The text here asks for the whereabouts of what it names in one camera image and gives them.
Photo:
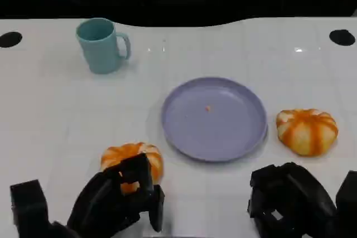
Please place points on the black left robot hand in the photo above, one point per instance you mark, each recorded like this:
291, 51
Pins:
97, 196

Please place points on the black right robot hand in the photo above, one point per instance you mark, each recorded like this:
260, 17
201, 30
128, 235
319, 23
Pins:
301, 193

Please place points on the orange white toy bread roll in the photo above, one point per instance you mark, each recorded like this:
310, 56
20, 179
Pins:
306, 132
131, 150

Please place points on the lilac plate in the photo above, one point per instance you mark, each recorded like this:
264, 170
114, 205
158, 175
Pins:
214, 132

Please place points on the pale green mug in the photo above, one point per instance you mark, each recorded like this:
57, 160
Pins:
100, 51

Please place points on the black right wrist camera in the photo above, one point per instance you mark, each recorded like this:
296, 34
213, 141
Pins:
348, 201

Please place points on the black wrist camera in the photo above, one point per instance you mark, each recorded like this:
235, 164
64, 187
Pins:
28, 201
348, 201

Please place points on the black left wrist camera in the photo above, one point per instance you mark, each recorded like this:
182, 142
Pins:
28, 201

